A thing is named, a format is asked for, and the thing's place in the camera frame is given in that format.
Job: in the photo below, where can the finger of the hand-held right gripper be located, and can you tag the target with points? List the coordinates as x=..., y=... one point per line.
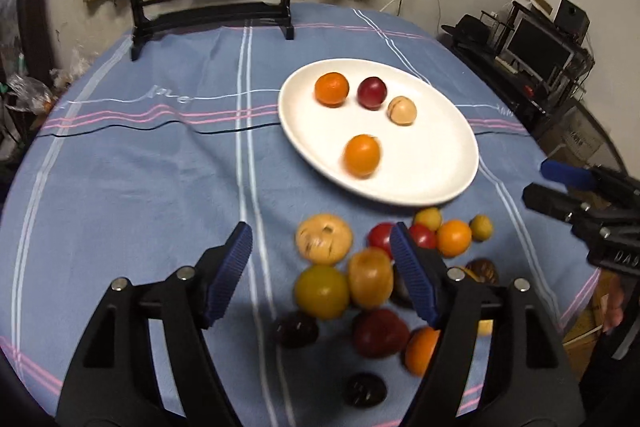
x=552, y=203
x=565, y=172

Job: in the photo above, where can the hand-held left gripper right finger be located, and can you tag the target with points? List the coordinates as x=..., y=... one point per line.
x=412, y=272

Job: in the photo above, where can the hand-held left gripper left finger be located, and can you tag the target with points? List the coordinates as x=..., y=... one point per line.
x=227, y=272

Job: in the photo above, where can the tan round pear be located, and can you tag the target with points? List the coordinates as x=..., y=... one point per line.
x=370, y=277

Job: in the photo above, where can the orange mandarin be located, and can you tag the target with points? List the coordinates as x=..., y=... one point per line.
x=419, y=351
x=362, y=155
x=454, y=237
x=330, y=89

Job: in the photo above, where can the dark red plum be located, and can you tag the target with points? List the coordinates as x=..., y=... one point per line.
x=380, y=332
x=371, y=92

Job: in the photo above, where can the small yellow green plum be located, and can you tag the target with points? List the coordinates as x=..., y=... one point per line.
x=481, y=227

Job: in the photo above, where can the dark purple plum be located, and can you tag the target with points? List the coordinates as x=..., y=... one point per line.
x=296, y=329
x=367, y=389

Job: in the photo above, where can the yellow orange tomato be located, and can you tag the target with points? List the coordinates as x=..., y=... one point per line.
x=485, y=327

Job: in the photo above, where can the yellow green tomato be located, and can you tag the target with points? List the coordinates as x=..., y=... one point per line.
x=321, y=291

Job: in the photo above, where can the white oval plate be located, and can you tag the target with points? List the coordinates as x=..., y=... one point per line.
x=425, y=167

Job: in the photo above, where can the person's right hand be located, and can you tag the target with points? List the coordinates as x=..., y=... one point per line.
x=614, y=307

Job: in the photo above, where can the cardboard box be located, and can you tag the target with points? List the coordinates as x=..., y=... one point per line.
x=580, y=139

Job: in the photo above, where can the small red tomato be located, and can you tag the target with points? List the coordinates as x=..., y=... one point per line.
x=424, y=238
x=379, y=237

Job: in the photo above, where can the small yellow tomato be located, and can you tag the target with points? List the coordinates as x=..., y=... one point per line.
x=427, y=217

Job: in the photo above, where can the blue striped tablecloth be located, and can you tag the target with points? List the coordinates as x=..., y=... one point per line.
x=150, y=187

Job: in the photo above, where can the black equipment desk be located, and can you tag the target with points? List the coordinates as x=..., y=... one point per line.
x=500, y=77

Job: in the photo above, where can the black computer monitor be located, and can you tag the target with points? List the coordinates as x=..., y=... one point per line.
x=537, y=47

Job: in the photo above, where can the black speaker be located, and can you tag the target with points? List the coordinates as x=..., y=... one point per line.
x=572, y=17

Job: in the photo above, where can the clear plastic bag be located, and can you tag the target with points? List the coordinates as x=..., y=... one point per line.
x=25, y=89

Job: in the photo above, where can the dark wooden cabinet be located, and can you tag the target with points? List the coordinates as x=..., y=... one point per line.
x=35, y=17

